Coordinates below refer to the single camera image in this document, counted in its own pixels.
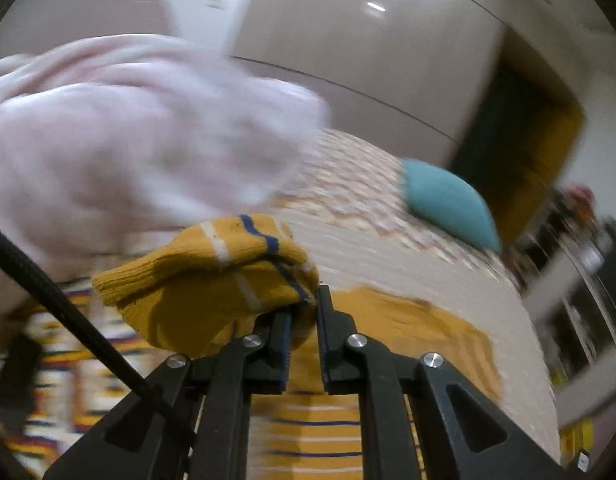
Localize yellow striped knit sweater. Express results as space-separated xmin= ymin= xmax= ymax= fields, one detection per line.
xmin=93 ymin=214 xmax=501 ymax=479

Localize pile of clothes on shelf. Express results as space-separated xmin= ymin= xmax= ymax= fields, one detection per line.
xmin=554 ymin=184 xmax=596 ymax=233

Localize brown wooden door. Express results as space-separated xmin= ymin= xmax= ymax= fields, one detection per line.
xmin=449 ymin=28 xmax=585 ymax=248

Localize colourful geometric patterned bedsheet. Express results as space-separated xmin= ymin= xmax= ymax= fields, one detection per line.
xmin=0 ymin=278 xmax=168 ymax=479

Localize white shelf unit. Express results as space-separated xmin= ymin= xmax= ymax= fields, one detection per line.
xmin=506 ymin=188 xmax=616 ymax=426

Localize beige padded wardrobe panels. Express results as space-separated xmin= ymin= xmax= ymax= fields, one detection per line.
xmin=0 ymin=0 xmax=504 ymax=166

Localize black cable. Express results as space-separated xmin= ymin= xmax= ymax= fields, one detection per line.
xmin=0 ymin=219 xmax=199 ymax=441

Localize teal cushion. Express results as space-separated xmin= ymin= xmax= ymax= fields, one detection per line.
xmin=402 ymin=158 xmax=502 ymax=254

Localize beige dotted quilted bedspread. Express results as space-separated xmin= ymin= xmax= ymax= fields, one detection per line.
xmin=268 ymin=130 xmax=560 ymax=458

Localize pink floral comforter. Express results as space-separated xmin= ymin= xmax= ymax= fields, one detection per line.
xmin=0 ymin=35 xmax=329 ymax=278

